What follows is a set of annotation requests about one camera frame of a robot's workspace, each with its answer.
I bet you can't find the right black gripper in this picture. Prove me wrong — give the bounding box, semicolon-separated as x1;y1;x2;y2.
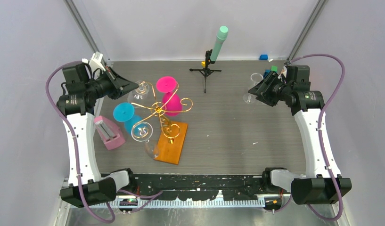
248;71;293;107

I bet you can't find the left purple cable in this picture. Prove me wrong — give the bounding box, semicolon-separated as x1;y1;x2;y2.
45;61;163;224

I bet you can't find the gold wire glass rack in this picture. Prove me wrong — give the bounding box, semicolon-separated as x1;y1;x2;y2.
139;82;194;141

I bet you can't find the orange wooden rack base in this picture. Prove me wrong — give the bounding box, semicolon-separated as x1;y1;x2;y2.
154;121;188;165

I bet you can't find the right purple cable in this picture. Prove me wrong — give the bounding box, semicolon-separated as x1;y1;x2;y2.
287;53;346;222

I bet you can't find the black tripod mic stand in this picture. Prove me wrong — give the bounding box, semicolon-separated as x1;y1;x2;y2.
189;49;222;93

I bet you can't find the pink wine glass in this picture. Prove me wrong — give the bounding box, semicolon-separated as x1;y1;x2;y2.
156;76;183;116

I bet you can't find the purple cable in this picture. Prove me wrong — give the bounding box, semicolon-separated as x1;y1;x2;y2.
287;53;346;222
45;61;163;224

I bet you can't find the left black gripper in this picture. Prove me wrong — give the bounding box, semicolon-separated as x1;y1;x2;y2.
85;66;138;100

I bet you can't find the mint green microphone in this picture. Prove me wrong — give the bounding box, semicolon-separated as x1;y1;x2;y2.
210;26;229;62

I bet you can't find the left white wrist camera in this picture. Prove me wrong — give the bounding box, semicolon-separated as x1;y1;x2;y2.
88;52;106;72

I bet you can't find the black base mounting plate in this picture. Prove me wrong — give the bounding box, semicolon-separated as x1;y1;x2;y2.
106;173;290;202

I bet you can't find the blue lego brick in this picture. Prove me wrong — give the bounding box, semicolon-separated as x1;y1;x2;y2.
263;69;270;78

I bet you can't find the blue block by wall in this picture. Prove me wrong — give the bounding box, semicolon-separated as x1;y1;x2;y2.
259;54;269;61

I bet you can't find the pink metronome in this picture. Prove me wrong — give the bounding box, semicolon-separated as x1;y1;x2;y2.
94;115;126;150

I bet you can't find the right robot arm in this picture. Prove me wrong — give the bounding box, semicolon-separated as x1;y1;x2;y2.
248;65;352;205

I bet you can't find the clear wine glass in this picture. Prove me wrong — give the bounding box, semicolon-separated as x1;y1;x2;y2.
131;121;160;159
243;93;258;104
248;73;263;90
127;81;150;108

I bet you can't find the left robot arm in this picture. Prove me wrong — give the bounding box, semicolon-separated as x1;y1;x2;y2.
54;61;138;208

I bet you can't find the blue wine glass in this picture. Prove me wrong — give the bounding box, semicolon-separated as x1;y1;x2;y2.
113;102;142;134

